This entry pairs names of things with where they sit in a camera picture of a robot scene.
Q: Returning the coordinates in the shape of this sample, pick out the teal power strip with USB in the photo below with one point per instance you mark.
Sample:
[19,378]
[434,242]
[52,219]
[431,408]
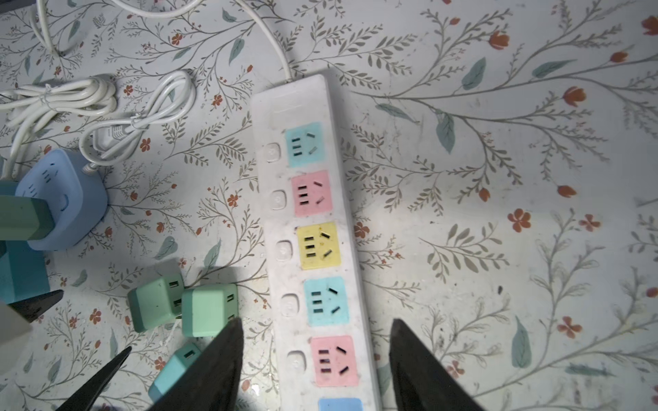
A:
[23,269]

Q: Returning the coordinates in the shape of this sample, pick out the teal plug cube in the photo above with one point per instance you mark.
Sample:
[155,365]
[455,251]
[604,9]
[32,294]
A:
[173,370]

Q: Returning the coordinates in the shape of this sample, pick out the white long power strip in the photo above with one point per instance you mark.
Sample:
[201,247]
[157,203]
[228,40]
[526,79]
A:
[321,329]

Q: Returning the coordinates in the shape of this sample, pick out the floral patterned table mat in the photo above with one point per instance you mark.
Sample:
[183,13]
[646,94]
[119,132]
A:
[500,158]

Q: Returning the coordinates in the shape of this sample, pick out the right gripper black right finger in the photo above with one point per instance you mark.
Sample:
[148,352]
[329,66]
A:
[419,380]

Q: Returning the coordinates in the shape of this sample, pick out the blue square socket cube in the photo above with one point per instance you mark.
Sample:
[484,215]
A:
[77,201]

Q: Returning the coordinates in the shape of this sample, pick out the green plug cube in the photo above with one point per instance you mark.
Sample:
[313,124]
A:
[206,310]
[25,219]
[156,303]

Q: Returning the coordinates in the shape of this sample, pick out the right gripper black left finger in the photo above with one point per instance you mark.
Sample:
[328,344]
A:
[212,382]

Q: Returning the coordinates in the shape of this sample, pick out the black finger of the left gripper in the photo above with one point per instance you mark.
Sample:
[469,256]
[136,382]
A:
[84,398]
[32,308]

